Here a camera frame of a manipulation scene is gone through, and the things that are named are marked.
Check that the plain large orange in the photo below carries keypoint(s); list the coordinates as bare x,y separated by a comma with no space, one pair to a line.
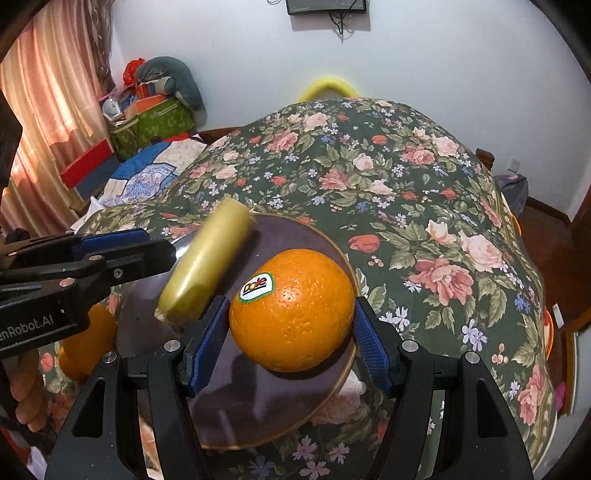
79,354

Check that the large orange with sticker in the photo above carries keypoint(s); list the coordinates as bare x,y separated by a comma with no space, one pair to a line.
294,312

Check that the person's left hand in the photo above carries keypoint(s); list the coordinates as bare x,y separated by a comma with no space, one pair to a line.
27,389

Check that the patchwork blue blanket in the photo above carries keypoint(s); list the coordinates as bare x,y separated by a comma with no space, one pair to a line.
150,171

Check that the yellow banana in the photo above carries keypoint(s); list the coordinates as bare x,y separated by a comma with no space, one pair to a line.
204,264

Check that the red gift box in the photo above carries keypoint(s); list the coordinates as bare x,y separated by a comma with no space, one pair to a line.
87,162

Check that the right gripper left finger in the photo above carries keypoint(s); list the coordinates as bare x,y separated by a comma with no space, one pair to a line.
100,438

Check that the purple round plate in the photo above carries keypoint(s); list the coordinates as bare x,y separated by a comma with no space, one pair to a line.
244,404

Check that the green storage box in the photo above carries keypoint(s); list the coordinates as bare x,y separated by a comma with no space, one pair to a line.
167,119

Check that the grey plush toy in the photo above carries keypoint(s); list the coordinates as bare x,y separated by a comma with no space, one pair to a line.
174,77

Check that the small black wall monitor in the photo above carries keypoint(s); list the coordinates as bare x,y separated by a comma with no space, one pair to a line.
298,7

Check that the grey bag on floor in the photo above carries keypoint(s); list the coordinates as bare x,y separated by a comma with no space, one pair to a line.
515,188

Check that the floral bed quilt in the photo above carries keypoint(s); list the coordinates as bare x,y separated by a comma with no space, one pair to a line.
426,230

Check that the pink striped curtain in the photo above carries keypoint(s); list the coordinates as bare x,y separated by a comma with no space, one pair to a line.
49,80

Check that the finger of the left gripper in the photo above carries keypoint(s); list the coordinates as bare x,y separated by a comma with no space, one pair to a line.
131,262
92,244

